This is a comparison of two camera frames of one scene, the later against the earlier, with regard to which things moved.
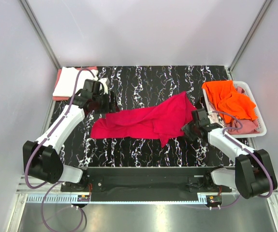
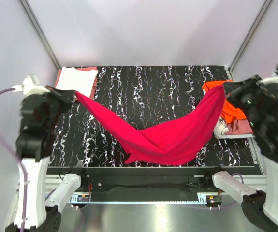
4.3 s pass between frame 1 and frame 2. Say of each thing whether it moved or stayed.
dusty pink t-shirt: stayed
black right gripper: moved
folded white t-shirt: stayed
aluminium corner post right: stayed
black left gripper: moved
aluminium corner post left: stayed
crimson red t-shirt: moved
